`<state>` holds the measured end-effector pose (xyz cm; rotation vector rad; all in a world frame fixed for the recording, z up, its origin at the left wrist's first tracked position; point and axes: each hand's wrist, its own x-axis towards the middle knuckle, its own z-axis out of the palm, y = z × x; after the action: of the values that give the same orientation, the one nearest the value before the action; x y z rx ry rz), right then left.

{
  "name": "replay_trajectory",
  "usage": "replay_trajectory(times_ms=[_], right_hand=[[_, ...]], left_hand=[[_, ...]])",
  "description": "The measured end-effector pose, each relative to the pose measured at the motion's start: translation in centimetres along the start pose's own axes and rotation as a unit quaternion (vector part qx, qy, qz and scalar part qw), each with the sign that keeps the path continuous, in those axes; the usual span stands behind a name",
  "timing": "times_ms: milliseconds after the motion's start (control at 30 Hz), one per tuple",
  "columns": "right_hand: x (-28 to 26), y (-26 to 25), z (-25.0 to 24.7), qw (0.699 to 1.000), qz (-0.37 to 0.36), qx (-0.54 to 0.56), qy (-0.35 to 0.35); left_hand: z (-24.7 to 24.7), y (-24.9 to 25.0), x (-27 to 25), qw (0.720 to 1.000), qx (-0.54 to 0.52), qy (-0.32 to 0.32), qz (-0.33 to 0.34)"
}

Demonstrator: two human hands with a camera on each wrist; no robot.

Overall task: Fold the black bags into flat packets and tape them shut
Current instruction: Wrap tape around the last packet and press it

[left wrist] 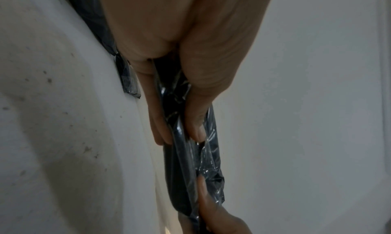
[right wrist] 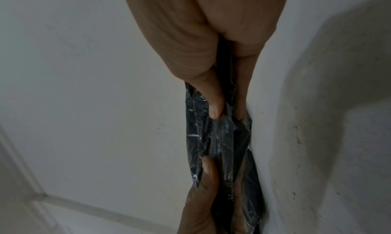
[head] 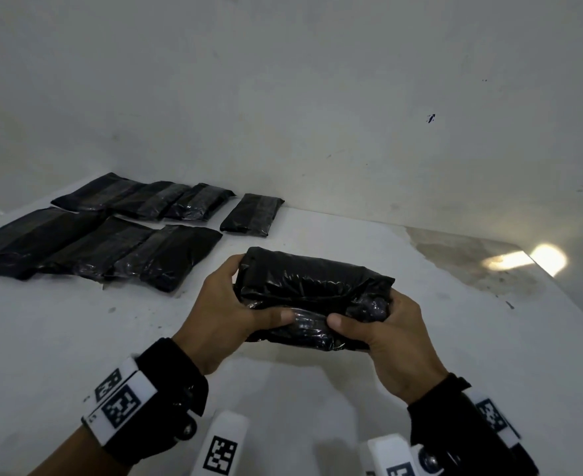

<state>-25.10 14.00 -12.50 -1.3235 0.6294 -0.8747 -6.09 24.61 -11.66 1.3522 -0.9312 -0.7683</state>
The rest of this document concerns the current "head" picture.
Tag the row of black plastic packets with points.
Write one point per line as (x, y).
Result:
(311, 287)

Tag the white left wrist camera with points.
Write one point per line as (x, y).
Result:
(222, 451)

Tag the crinkled black plastic bag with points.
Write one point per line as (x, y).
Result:
(152, 200)

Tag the glossy black plastic bag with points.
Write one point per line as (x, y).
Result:
(103, 250)

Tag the black left wristband with markers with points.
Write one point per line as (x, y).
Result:
(167, 381)

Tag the person's left hand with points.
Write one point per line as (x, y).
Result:
(222, 327)

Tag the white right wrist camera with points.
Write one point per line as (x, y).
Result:
(390, 456)

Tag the person's right hand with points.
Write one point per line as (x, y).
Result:
(395, 347)

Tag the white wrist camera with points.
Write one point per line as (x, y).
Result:
(222, 451)
(390, 456)

